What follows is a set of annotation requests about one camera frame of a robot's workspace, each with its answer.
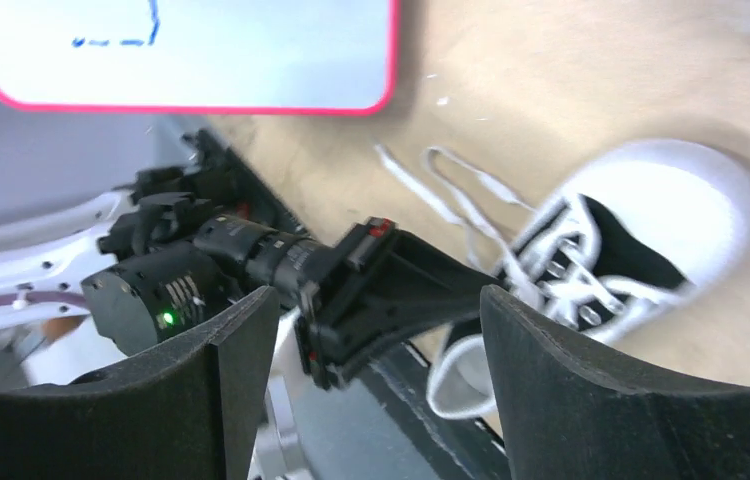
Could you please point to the pink-framed whiteboard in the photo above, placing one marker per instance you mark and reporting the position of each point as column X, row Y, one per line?
column 238, row 57

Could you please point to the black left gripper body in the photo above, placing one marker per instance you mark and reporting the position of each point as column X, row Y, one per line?
column 329, row 280

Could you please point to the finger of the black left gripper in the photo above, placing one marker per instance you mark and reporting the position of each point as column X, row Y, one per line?
column 416, row 288

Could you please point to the black and white sneaker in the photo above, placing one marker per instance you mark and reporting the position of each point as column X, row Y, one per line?
column 639, row 231

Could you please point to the white shoelace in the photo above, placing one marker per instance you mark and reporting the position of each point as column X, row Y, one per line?
column 575, row 263

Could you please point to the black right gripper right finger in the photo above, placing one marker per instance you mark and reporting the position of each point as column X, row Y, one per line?
column 573, row 408

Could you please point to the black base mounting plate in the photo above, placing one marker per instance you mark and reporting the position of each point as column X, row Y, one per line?
column 257, row 255

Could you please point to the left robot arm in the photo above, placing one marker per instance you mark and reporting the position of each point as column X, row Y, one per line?
column 177, row 247

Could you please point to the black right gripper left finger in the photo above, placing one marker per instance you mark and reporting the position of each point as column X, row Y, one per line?
column 188, row 408

